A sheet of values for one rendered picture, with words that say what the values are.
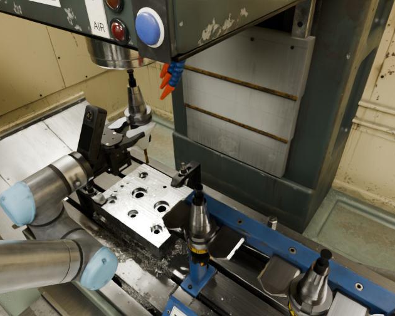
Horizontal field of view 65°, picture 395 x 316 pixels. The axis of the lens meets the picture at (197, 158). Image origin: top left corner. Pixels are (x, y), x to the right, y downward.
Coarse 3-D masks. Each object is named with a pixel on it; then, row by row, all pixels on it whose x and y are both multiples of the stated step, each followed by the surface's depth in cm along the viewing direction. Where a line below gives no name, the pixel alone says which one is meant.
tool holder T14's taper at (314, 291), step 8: (312, 264) 45; (312, 272) 44; (328, 272) 44; (304, 280) 46; (312, 280) 45; (320, 280) 44; (328, 280) 45; (304, 288) 46; (312, 288) 45; (320, 288) 45; (304, 296) 47; (312, 296) 46; (320, 296) 46; (312, 304) 47; (320, 304) 47
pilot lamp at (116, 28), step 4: (112, 24) 32; (116, 24) 32; (112, 28) 32; (116, 28) 32; (120, 28) 32; (112, 32) 33; (116, 32) 32; (120, 32) 32; (116, 36) 33; (120, 36) 32; (120, 40) 33
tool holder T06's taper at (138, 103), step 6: (138, 84) 70; (132, 90) 70; (138, 90) 70; (132, 96) 70; (138, 96) 71; (132, 102) 71; (138, 102) 71; (144, 102) 73; (132, 108) 72; (138, 108) 72; (144, 108) 73; (132, 114) 73; (138, 114) 73
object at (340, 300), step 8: (336, 288) 50; (336, 296) 49; (344, 296) 49; (336, 304) 48; (344, 304) 48; (352, 304) 48; (360, 304) 48; (328, 312) 47; (336, 312) 47; (344, 312) 47; (352, 312) 47; (360, 312) 47; (368, 312) 47
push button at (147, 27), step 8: (144, 16) 28; (152, 16) 28; (136, 24) 30; (144, 24) 29; (152, 24) 28; (144, 32) 29; (152, 32) 29; (160, 32) 29; (144, 40) 30; (152, 40) 29
